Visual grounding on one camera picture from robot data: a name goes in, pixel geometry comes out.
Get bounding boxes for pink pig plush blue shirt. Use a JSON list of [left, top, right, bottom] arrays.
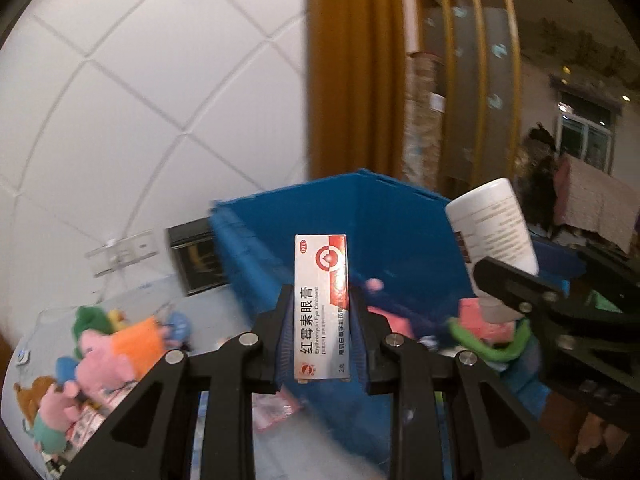
[[54, 356, 79, 387]]

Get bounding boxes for pink pig plush orange dress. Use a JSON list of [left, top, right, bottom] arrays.
[[75, 316, 166, 396]]

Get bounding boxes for brown bear plush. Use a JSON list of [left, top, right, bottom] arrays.
[[13, 376, 56, 426]]

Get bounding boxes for pink tissue pack in crate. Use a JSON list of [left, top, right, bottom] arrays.
[[458, 298, 516, 346]]

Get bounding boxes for white medicine bottle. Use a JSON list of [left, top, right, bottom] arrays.
[[444, 176, 540, 325]]

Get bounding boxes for green frog plush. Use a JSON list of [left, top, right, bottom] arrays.
[[72, 306, 115, 360]]

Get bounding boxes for green plush in crate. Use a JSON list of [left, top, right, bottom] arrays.
[[447, 318, 533, 363]]

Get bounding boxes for white wall socket panel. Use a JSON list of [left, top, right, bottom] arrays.
[[85, 231, 158, 278]]

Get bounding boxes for black picture frame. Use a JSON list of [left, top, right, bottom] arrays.
[[165, 218, 228, 296]]

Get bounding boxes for blue plastic storage crate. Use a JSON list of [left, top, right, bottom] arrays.
[[208, 168, 586, 466]]

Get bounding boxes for red white medicine box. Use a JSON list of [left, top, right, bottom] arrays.
[[294, 234, 350, 384]]

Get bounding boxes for pink pig plush teal dress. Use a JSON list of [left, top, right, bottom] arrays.
[[32, 380, 81, 455]]

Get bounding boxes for wooden slat screen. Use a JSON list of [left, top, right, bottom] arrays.
[[418, 0, 522, 198]]

